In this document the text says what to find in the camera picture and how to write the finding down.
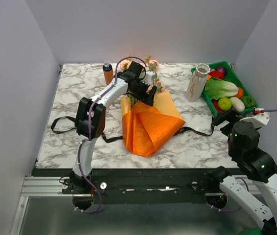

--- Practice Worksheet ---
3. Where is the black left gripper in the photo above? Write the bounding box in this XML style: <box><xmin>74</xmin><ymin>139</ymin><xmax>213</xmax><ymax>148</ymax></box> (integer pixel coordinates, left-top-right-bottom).
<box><xmin>129</xmin><ymin>78</ymin><xmax>156</xmax><ymax>106</ymax></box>

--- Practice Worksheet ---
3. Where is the black ribbon with gold text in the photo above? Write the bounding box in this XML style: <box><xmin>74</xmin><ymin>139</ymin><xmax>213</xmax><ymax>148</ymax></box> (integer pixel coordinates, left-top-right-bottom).
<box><xmin>50</xmin><ymin>116</ymin><xmax>215</xmax><ymax>144</ymax></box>

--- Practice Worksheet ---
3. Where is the orange wrapping paper sheet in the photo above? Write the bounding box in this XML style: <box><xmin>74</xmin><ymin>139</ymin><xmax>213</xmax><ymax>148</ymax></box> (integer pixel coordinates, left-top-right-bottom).
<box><xmin>121</xmin><ymin>91</ymin><xmax>185</xmax><ymax>157</ymax></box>

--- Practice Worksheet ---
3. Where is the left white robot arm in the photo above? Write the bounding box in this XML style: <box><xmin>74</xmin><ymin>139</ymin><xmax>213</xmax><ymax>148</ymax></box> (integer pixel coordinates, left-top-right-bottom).
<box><xmin>73</xmin><ymin>61</ymin><xmax>157</xmax><ymax>193</ymax></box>

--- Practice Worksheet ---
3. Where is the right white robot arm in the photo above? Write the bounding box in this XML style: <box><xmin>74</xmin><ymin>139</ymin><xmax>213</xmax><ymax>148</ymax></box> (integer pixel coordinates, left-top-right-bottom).
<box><xmin>207</xmin><ymin>108</ymin><xmax>277</xmax><ymax>235</ymax></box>

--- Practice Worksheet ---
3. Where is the white ceramic vase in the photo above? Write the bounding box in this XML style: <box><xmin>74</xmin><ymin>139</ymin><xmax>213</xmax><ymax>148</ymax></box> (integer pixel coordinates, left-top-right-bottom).
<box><xmin>185</xmin><ymin>64</ymin><xmax>210</xmax><ymax>102</ymax></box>

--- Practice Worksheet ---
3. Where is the green lime toy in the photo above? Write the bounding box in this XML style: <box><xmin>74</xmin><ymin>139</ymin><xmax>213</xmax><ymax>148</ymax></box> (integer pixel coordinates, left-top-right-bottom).
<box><xmin>217</xmin><ymin>97</ymin><xmax>232</xmax><ymax>111</ymax></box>

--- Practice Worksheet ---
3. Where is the red tomato toy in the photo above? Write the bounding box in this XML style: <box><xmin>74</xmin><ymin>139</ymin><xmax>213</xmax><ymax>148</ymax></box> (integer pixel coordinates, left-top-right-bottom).
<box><xmin>212</xmin><ymin>99</ymin><xmax>224</xmax><ymax>113</ymax></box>

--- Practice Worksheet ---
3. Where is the white radish toy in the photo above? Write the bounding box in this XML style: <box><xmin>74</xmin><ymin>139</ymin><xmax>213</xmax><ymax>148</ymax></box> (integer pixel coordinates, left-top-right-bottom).
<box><xmin>230</xmin><ymin>97</ymin><xmax>245</xmax><ymax>112</ymax></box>

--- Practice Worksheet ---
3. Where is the green lettuce toy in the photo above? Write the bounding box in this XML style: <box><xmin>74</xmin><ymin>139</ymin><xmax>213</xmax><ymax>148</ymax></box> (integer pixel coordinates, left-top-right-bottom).
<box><xmin>204</xmin><ymin>77</ymin><xmax>238</xmax><ymax>100</ymax></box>

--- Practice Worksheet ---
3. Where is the orange fruit toy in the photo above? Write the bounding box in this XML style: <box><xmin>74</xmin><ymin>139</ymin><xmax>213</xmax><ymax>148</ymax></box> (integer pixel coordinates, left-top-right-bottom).
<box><xmin>236</xmin><ymin>87</ymin><xmax>245</xmax><ymax>99</ymax></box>

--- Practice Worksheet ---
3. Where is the green pepper toy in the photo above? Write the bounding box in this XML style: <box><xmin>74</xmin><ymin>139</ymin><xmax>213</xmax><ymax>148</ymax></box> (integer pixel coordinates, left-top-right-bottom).
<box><xmin>241</xmin><ymin>95</ymin><xmax>256</xmax><ymax>109</ymax></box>

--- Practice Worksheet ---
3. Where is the green plastic tray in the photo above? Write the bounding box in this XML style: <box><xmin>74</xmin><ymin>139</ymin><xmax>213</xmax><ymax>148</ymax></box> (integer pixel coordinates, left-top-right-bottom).
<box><xmin>201</xmin><ymin>61</ymin><xmax>258</xmax><ymax>118</ymax></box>

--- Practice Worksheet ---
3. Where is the red pepper toy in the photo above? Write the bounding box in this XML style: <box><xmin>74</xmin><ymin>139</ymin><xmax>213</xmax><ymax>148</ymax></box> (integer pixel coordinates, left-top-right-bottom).
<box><xmin>209</xmin><ymin>70</ymin><xmax>225</xmax><ymax>80</ymax></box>

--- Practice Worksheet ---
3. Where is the purple onion toy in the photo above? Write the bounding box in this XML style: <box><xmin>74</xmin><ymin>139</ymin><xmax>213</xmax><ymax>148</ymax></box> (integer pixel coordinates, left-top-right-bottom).
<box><xmin>215</xmin><ymin>66</ymin><xmax>227</xmax><ymax>76</ymax></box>

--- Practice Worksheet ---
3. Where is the orange spray bottle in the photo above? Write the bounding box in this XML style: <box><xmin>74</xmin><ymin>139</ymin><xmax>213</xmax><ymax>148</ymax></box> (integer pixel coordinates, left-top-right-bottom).
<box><xmin>102</xmin><ymin>60</ymin><xmax>114</xmax><ymax>85</ymax></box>

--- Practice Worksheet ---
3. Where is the green cloth object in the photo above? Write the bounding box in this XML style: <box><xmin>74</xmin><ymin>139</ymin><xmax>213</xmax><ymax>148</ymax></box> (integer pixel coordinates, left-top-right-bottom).
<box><xmin>239</xmin><ymin>228</ymin><xmax>262</xmax><ymax>235</ymax></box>

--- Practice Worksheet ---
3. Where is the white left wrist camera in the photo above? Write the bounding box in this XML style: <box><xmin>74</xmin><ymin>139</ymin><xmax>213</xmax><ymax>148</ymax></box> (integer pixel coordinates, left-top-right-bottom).
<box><xmin>142</xmin><ymin>71</ymin><xmax>158</xmax><ymax>86</ymax></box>

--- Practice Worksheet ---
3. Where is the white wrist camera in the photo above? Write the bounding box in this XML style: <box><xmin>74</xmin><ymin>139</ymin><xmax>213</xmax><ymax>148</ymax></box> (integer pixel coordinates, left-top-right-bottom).
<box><xmin>142</xmin><ymin>71</ymin><xmax>158</xmax><ymax>86</ymax></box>
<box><xmin>240</xmin><ymin>108</ymin><xmax>270</xmax><ymax>129</ymax></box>

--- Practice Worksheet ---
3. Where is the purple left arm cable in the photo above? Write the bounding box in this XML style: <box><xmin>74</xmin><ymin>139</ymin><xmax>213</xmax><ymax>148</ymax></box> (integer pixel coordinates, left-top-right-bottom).
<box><xmin>73</xmin><ymin>55</ymin><xmax>147</xmax><ymax>214</ymax></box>

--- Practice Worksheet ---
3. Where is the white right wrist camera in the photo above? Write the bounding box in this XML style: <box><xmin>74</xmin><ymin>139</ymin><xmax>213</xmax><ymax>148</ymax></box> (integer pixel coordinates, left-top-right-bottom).
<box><xmin>240</xmin><ymin>108</ymin><xmax>270</xmax><ymax>129</ymax></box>

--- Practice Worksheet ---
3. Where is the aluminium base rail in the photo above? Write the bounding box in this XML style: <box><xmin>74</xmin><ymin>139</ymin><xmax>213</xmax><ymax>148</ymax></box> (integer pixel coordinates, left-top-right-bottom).
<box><xmin>8</xmin><ymin>168</ymin><xmax>264</xmax><ymax>235</ymax></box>

